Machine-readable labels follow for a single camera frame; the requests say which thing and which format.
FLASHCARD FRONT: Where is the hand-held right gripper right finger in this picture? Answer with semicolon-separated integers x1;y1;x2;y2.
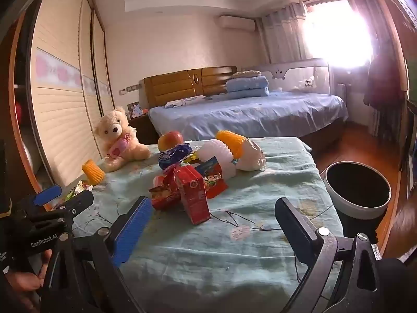
274;197;383;313

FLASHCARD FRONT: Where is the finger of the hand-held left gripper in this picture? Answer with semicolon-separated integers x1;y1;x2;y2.
49;190;95;226
13;185;63;216

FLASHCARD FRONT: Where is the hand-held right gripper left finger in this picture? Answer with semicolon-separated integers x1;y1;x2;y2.
39;196;154;313

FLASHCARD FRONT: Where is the red wrapper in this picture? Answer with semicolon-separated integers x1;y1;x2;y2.
149;173;183;211

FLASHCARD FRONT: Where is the white round trash bin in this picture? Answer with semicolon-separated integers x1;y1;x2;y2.
321;161;391;245

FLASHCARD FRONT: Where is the red drink carton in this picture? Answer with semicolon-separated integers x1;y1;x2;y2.
173;165;212;225

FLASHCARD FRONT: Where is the blue snack wrapper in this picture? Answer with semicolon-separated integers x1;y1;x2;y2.
158;143;193;170

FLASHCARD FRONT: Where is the colourful cartoon snack packet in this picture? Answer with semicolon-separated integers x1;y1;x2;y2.
187;156;229;200

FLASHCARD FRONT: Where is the person's left hand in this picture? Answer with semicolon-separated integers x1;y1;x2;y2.
7;261;49;293

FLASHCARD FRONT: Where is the green drink pouch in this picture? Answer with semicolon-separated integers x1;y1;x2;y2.
63;181;94;203

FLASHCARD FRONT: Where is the cream teddy bear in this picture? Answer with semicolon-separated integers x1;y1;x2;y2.
94;106;151;173

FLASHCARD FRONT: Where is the cream slatted wardrobe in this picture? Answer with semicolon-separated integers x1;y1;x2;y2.
13;0;114;196

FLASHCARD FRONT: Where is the red yellow apple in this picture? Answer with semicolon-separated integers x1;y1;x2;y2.
158;131;185;153

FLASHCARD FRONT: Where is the dark wooden nightstand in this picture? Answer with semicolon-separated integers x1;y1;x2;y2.
128;115;160;146

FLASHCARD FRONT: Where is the bed with blue sheet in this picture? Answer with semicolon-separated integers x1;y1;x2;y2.
148;89;349;144

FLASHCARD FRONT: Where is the flat printed white pillow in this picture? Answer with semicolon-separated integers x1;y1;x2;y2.
164;96;207;109

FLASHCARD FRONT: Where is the black cabinet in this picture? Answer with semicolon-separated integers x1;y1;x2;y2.
399;98;417;199

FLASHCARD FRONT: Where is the wooden headboard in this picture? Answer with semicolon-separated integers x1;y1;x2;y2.
143;66;238;109

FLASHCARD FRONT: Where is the folded blue quilt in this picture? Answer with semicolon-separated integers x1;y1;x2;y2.
225;76;270;98

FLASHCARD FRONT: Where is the small patterned pillow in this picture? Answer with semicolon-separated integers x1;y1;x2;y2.
232;70;262;79

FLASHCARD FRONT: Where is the dark red coat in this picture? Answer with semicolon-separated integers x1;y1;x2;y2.
363;54;403;108

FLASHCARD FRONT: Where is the grey curtain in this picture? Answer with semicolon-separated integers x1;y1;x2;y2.
350;0;391;62
256;2;310;69

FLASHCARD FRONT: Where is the bright window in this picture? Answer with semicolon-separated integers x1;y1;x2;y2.
304;0;372;69

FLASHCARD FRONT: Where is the white air conditioner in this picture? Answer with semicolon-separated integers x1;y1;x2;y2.
218;15;256;32

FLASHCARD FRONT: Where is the tall wooden cabinet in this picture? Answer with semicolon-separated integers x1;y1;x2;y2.
371;0;414;170

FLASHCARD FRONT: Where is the small picture frame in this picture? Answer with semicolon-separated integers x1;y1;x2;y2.
127;102;144;119

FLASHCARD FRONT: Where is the wall switch panel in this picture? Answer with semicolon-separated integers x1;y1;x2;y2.
119;84;142;96

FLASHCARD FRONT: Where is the grey bed guard rail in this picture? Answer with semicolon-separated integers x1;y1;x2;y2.
243;58;333;97

